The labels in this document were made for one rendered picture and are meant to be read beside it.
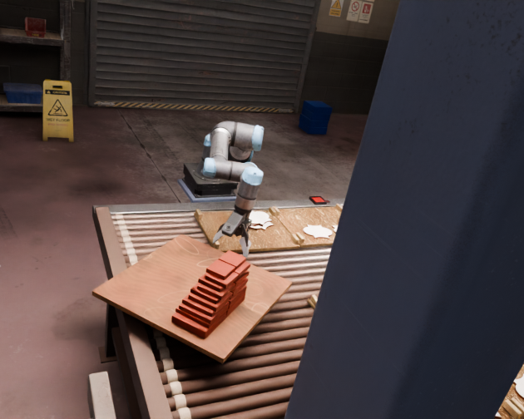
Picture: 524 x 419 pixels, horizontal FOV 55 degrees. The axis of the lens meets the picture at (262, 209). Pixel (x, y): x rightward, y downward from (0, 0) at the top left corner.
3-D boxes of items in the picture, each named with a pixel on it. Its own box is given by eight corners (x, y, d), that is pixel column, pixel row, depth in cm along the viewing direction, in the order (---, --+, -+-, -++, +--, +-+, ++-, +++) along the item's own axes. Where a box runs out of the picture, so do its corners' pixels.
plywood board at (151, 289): (91, 295, 164) (91, 290, 163) (180, 237, 206) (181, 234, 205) (222, 363, 147) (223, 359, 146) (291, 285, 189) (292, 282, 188)
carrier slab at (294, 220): (269, 212, 263) (270, 209, 262) (336, 209, 281) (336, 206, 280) (300, 248, 236) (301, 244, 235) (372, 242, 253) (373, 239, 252)
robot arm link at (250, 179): (264, 168, 195) (264, 175, 187) (255, 194, 199) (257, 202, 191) (244, 163, 194) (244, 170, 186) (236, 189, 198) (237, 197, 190)
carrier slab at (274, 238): (193, 214, 246) (194, 212, 245) (269, 212, 263) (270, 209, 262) (215, 254, 218) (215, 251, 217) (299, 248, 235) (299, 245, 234)
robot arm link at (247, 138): (225, 140, 282) (235, 118, 229) (252, 145, 284) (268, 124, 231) (222, 161, 282) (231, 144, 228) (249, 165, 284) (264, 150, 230)
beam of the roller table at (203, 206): (91, 216, 241) (92, 204, 238) (427, 204, 328) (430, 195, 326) (94, 224, 234) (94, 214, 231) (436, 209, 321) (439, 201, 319)
